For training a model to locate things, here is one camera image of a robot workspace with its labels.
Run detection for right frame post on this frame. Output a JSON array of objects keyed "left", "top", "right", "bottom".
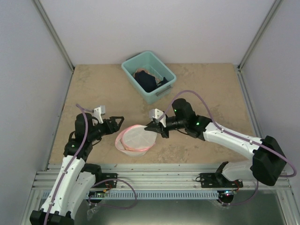
[{"left": 237, "top": 0, "right": 283, "bottom": 72}]

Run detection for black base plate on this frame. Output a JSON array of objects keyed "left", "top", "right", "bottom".
[
  {"left": 196, "top": 173, "right": 243, "bottom": 188},
  {"left": 92, "top": 173, "right": 118, "bottom": 189}
]

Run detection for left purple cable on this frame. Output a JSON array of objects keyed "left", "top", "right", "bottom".
[{"left": 44, "top": 104, "right": 138, "bottom": 225}]

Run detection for aluminium rail frame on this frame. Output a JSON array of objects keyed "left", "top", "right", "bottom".
[{"left": 20, "top": 163, "right": 300, "bottom": 225}]

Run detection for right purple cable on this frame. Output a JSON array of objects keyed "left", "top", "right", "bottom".
[{"left": 156, "top": 90, "right": 297, "bottom": 207}]

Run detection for beige garment in bin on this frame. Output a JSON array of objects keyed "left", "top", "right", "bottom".
[{"left": 135, "top": 68, "right": 161, "bottom": 83}]

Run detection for left frame post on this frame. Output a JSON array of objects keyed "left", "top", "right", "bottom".
[{"left": 32, "top": 0, "right": 75, "bottom": 73}]

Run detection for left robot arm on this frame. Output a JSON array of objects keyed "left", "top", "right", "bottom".
[{"left": 30, "top": 112, "right": 124, "bottom": 225}]

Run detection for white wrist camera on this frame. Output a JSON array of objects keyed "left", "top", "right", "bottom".
[
  {"left": 93, "top": 105, "right": 105, "bottom": 124},
  {"left": 149, "top": 109, "right": 166, "bottom": 127}
]

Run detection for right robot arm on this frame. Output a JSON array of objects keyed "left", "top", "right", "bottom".
[{"left": 145, "top": 98, "right": 286, "bottom": 187}]

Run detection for white mesh laundry bag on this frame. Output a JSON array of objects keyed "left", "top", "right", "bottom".
[{"left": 115, "top": 125, "right": 157, "bottom": 157}]

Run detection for frame post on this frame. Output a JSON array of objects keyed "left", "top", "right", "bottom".
[
  {"left": 32, "top": 0, "right": 75, "bottom": 73},
  {"left": 237, "top": 0, "right": 283, "bottom": 72}
]

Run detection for teal plastic bin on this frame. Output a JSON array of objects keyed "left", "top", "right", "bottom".
[{"left": 121, "top": 51, "right": 177, "bottom": 105}]

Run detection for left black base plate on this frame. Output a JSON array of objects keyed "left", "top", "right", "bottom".
[{"left": 92, "top": 173, "right": 118, "bottom": 189}]

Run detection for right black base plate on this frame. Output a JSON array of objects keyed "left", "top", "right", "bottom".
[{"left": 196, "top": 173, "right": 243, "bottom": 188}]

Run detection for dark clothes in bin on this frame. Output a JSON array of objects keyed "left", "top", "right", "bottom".
[{"left": 134, "top": 71, "right": 168, "bottom": 93}]

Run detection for purple cable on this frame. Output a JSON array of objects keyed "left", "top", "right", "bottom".
[
  {"left": 156, "top": 90, "right": 297, "bottom": 207},
  {"left": 44, "top": 104, "right": 138, "bottom": 225}
]

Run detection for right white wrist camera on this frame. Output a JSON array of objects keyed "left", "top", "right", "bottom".
[{"left": 149, "top": 109, "right": 166, "bottom": 127}]

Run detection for right circuit board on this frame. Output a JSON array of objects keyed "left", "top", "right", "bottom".
[{"left": 222, "top": 190, "right": 236, "bottom": 196}]

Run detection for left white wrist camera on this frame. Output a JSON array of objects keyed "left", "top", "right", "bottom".
[{"left": 93, "top": 105, "right": 105, "bottom": 124}]

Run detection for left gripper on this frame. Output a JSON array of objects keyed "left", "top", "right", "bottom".
[{"left": 89, "top": 117, "right": 125, "bottom": 142}]

